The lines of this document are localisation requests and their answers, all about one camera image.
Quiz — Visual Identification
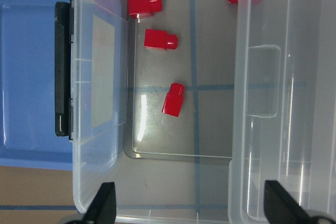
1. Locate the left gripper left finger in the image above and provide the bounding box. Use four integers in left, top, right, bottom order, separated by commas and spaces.
81, 182, 117, 224

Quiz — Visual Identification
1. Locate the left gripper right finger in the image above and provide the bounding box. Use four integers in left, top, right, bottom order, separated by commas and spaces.
264, 180, 315, 223

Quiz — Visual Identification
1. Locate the clear plastic box lid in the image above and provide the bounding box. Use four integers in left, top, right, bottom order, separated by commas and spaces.
228, 0, 335, 223

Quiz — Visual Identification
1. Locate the clear plastic storage box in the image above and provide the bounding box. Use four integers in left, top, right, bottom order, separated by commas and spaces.
71, 0, 238, 223

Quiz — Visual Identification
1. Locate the red block in box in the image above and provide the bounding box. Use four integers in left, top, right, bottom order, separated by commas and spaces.
144, 29, 179, 50

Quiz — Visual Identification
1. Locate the blue plastic tray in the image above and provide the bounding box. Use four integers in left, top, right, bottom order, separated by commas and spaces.
1, 0, 72, 170

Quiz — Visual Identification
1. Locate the black box latch handle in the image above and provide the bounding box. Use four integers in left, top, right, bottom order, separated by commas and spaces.
54, 2, 72, 137

